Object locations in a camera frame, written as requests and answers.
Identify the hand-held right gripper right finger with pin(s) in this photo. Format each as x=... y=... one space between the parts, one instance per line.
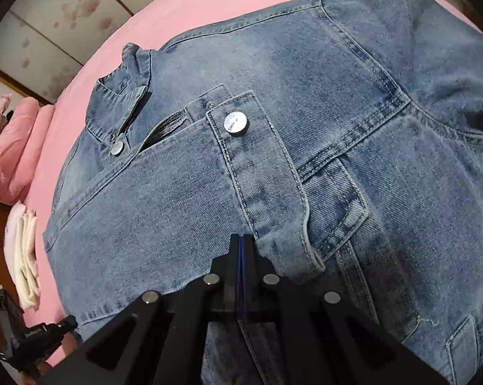
x=262 y=284

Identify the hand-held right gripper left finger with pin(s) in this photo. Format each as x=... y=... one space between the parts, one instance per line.
x=228 y=274

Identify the blue denim jacket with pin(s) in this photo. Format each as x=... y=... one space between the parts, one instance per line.
x=305 y=136

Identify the white folded cloth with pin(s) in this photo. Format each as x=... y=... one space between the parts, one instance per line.
x=22 y=248

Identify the pink folded quilt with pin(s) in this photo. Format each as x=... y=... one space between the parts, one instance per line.
x=14 y=148

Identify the pink bed sheet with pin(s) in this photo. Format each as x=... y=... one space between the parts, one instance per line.
x=105 y=48

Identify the floral sliding wardrobe door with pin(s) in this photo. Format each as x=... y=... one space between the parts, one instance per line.
x=65 y=20

